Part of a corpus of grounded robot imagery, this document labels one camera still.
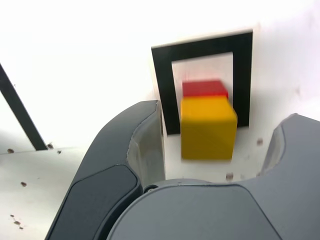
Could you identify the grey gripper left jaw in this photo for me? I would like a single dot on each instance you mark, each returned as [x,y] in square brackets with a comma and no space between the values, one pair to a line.
[100,187]

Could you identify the yellow cube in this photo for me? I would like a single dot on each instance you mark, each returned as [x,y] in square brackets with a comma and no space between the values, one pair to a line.
[207,130]

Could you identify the black tape square outline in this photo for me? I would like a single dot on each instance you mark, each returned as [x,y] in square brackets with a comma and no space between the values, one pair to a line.
[162,87]

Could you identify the red cube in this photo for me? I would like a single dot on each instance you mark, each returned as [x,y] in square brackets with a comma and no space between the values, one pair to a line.
[202,88]

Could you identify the black tape strip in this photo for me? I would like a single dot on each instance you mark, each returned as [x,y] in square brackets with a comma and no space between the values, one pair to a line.
[20,112]

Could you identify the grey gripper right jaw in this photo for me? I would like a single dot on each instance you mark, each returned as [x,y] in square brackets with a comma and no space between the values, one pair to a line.
[200,212]

